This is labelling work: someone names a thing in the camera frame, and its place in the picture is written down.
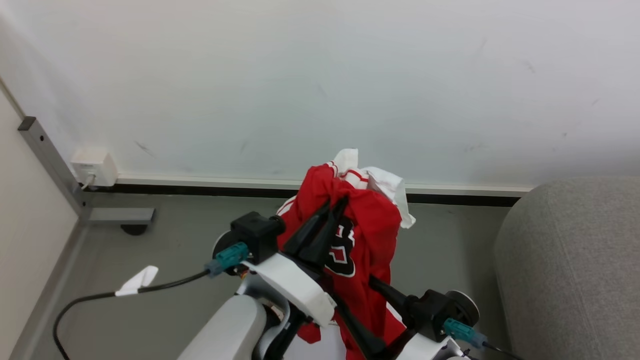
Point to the black round frame foot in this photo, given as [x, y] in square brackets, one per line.
[134, 229]

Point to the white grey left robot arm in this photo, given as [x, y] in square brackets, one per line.
[230, 330]

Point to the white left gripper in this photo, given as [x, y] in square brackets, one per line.
[295, 285]

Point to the grey fabric sofa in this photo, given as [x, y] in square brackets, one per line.
[575, 270]

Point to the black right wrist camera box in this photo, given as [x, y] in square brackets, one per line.
[427, 312]

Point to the white wall socket box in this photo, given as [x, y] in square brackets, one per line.
[95, 167]

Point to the white black wall skirting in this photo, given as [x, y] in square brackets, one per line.
[215, 184]

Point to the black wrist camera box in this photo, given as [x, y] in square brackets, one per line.
[257, 235]
[427, 312]

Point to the red white sports jersey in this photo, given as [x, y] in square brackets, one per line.
[372, 220]

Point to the grey metal frame post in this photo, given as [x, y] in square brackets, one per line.
[55, 160]

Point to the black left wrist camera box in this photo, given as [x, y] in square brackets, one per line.
[257, 235]

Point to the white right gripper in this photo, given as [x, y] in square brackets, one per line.
[425, 350]

